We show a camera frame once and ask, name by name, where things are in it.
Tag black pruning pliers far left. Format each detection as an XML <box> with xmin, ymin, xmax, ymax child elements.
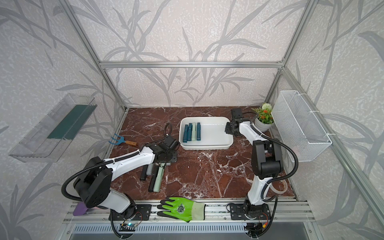
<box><xmin>140</xmin><ymin>165</ymin><xmax>148</xmax><ymax>181</ymax></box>

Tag white wire mesh basket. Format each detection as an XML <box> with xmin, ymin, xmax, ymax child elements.
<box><xmin>272</xmin><ymin>90</ymin><xmax>332</xmax><ymax>162</ymax></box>

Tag clear plastic wall shelf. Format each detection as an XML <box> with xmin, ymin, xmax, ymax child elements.
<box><xmin>9</xmin><ymin>94</ymin><xmax>97</xmax><ymax>163</ymax></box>

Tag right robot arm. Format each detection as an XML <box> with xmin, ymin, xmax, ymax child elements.
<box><xmin>225</xmin><ymin>108</ymin><xmax>299</xmax><ymax>222</ymax></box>

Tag grey pruning pliers right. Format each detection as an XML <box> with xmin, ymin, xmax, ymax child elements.
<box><xmin>166</xmin><ymin>151</ymin><xmax>178</xmax><ymax>166</ymax></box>

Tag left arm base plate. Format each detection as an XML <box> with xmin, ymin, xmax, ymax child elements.
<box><xmin>109</xmin><ymin>204</ymin><xmax>152</xmax><ymax>221</ymax></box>

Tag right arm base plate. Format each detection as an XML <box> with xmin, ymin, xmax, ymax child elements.
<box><xmin>228</xmin><ymin>203</ymin><xmax>271</xmax><ymax>221</ymax></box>

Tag teal pruning pliers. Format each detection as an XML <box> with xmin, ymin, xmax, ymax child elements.
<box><xmin>187</xmin><ymin>123</ymin><xmax>193</xmax><ymax>142</ymax></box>
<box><xmin>183</xmin><ymin>125</ymin><xmax>189</xmax><ymax>143</ymax></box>
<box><xmin>197</xmin><ymin>123</ymin><xmax>201</xmax><ymax>141</ymax></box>

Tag purple pink garden trowel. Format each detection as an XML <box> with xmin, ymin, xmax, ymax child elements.
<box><xmin>73</xmin><ymin>202</ymin><xmax>89</xmax><ymax>217</ymax></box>

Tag white rectangular storage box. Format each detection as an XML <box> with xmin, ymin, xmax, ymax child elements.
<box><xmin>179</xmin><ymin>117</ymin><xmax>234</xmax><ymax>150</ymax></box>

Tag mint green pruning pliers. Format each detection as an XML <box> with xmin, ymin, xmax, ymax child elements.
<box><xmin>192</xmin><ymin>123</ymin><xmax>197</xmax><ymax>141</ymax></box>

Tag grey pruning pliers left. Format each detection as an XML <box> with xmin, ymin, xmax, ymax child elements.
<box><xmin>146</xmin><ymin>164</ymin><xmax>154</xmax><ymax>176</ymax></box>

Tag green black work glove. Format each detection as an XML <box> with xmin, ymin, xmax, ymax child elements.
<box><xmin>157</xmin><ymin>197</ymin><xmax>206</xmax><ymax>223</ymax></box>

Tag roll of clear tape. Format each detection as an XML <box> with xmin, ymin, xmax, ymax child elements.
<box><xmin>270</xmin><ymin>180</ymin><xmax>289</xmax><ymax>195</ymax></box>

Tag grey pruning pliers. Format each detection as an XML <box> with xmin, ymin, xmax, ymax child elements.
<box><xmin>146</xmin><ymin>164</ymin><xmax>154</xmax><ymax>176</ymax></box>
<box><xmin>166</xmin><ymin>151</ymin><xmax>178</xmax><ymax>166</ymax></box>

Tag small potted flower plant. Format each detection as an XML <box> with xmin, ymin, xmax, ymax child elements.
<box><xmin>252</xmin><ymin>103</ymin><xmax>275</xmax><ymax>132</ymax></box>

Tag black pruning pliers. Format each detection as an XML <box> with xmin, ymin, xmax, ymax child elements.
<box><xmin>140</xmin><ymin>165</ymin><xmax>148</xmax><ymax>181</ymax></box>
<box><xmin>149</xmin><ymin>164</ymin><xmax>159</xmax><ymax>193</ymax></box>

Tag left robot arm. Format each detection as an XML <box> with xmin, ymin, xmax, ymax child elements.
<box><xmin>61</xmin><ymin>123</ymin><xmax>180</xmax><ymax>220</ymax></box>

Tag light green pliers lower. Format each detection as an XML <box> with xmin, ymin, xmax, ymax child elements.
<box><xmin>153</xmin><ymin>164</ymin><xmax>166</xmax><ymax>193</ymax></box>

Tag black pruning pliers lower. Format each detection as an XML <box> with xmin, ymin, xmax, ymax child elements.
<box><xmin>149</xmin><ymin>164</ymin><xmax>159</xmax><ymax>193</ymax></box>

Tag blue garden hand rake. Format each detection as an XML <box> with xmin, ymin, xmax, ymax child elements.
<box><xmin>109</xmin><ymin>134</ymin><xmax>138</xmax><ymax>147</ymax></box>

